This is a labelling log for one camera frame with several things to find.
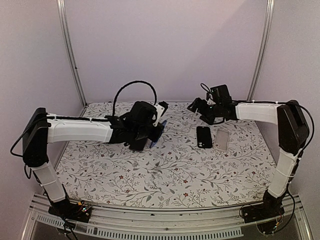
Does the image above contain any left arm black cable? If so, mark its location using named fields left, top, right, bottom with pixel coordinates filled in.
left=112, top=80, right=160, bottom=118

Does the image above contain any phone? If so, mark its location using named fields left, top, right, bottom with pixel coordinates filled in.
left=149, top=120, right=168, bottom=149
left=129, top=138, right=148, bottom=152

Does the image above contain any front aluminium rail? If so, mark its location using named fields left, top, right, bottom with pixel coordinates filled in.
left=21, top=194, right=313, bottom=240

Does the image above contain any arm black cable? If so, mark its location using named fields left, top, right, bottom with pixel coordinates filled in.
left=199, top=82, right=315, bottom=226
left=112, top=80, right=160, bottom=118

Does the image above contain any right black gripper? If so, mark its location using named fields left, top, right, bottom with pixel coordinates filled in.
left=187, top=98, right=222, bottom=126

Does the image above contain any black phone case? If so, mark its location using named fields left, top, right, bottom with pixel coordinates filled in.
left=196, top=126, right=213, bottom=149

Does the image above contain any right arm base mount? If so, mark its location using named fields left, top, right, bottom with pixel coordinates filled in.
left=239, top=203, right=285, bottom=223

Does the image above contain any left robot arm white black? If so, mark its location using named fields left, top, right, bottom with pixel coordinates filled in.
left=17, top=101, right=168, bottom=217

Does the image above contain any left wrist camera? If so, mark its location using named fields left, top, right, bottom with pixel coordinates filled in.
left=152, top=101, right=169, bottom=127

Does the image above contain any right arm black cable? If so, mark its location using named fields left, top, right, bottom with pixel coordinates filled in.
left=199, top=82, right=315, bottom=226

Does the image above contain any aluminium frame post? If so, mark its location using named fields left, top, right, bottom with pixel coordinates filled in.
left=246, top=0, right=275, bottom=101
left=56, top=0, right=88, bottom=107

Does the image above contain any right aluminium frame post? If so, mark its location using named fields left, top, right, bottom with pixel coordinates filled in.
left=246, top=0, right=275, bottom=101

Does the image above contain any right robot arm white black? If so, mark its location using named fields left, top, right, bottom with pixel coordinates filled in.
left=187, top=84, right=315, bottom=218

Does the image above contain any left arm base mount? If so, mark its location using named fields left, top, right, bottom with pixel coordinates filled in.
left=48, top=199, right=92, bottom=223

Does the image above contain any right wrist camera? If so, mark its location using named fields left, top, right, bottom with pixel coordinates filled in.
left=206, top=87, right=220, bottom=102

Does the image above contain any transparent magsafe phone case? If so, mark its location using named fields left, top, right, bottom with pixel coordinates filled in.
left=165, top=121, right=192, bottom=132

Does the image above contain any left aluminium frame post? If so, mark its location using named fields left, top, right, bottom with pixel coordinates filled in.
left=56, top=0, right=88, bottom=107

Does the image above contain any floral patterned table mat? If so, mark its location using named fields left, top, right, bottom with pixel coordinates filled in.
left=56, top=102, right=276, bottom=208

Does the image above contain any white clear phone case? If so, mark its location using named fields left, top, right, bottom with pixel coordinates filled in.
left=213, top=129, right=230, bottom=151

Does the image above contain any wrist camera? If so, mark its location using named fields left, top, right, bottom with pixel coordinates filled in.
left=206, top=87, right=220, bottom=102
left=152, top=101, right=169, bottom=127

